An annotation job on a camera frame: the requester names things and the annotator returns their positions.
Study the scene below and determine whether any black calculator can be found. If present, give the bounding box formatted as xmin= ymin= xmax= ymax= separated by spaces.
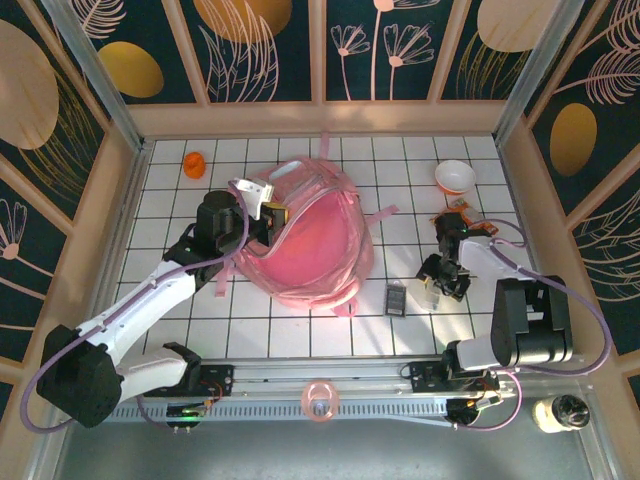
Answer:
xmin=382 ymin=282 xmax=407 ymax=318

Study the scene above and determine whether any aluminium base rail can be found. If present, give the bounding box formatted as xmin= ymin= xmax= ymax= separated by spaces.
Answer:
xmin=99 ymin=353 xmax=591 ymax=431

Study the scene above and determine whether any white bottle black cap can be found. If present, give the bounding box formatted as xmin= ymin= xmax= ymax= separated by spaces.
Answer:
xmin=532 ymin=393 xmax=591 ymax=434

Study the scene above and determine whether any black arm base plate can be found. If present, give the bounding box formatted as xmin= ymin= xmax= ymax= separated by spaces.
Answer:
xmin=408 ymin=359 xmax=449 ymax=394
xmin=197 ymin=363 xmax=236 ymax=400

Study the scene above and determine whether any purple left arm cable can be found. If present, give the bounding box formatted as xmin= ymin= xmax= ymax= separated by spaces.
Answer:
xmin=22 ymin=179 xmax=250 ymax=432

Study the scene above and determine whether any clear plastic pen box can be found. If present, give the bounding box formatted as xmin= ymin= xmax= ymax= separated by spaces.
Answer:
xmin=421 ymin=279 xmax=445 ymax=312

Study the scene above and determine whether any small orange plastic toy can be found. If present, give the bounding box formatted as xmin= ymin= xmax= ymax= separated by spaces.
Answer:
xmin=182 ymin=152 xmax=207 ymax=180

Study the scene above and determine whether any pink tape ring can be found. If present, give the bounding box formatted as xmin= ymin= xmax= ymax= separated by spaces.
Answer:
xmin=300 ymin=380 xmax=341 ymax=422

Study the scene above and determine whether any orange snack packet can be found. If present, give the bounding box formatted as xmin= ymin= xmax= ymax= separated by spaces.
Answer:
xmin=432 ymin=198 xmax=500 ymax=241

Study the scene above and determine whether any aluminium frame post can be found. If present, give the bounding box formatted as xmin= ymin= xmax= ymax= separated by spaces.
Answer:
xmin=39 ymin=0 xmax=147 ymax=154
xmin=492 ymin=0 xmax=587 ymax=149

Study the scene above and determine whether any pink student backpack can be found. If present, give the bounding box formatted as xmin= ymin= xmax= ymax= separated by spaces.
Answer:
xmin=213 ymin=131 xmax=401 ymax=320

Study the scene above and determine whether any black controller board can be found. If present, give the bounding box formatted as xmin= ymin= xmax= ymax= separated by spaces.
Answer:
xmin=166 ymin=402 xmax=209 ymax=419
xmin=446 ymin=397 xmax=484 ymax=426

